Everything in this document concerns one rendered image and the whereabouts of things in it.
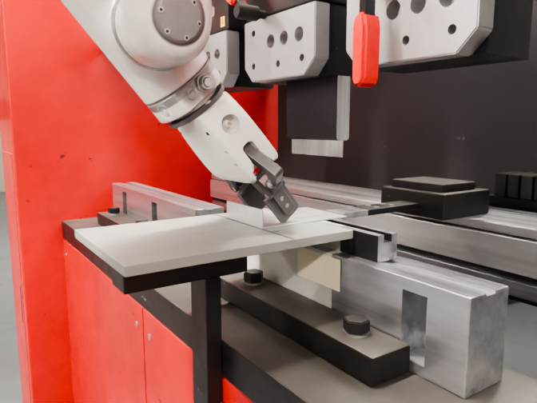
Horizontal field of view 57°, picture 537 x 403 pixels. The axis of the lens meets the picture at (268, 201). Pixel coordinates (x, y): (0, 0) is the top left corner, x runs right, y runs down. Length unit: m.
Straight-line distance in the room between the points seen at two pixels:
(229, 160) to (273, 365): 0.22
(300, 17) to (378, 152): 0.70
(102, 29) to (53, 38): 0.88
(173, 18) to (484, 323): 0.38
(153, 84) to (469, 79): 0.73
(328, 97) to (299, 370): 0.31
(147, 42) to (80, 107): 0.95
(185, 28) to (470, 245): 0.52
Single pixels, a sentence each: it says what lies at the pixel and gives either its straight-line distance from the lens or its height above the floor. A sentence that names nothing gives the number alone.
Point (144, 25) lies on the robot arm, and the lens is 0.43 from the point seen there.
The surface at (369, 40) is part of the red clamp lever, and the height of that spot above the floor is 1.19.
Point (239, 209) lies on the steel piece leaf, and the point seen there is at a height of 1.02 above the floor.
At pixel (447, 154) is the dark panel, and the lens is 1.12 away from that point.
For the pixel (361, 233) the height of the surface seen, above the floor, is 1.00.
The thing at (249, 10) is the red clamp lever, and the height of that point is 1.26.
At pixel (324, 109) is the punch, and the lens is 0.61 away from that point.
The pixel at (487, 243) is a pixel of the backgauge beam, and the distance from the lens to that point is 0.76.
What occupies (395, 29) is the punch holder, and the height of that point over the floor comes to 1.20.
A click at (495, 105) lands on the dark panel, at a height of 1.16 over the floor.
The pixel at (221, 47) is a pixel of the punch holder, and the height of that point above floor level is 1.23.
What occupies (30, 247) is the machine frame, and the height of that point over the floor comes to 0.81.
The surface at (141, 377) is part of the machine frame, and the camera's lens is 0.90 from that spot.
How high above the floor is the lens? 1.12
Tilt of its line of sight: 9 degrees down
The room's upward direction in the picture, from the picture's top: straight up
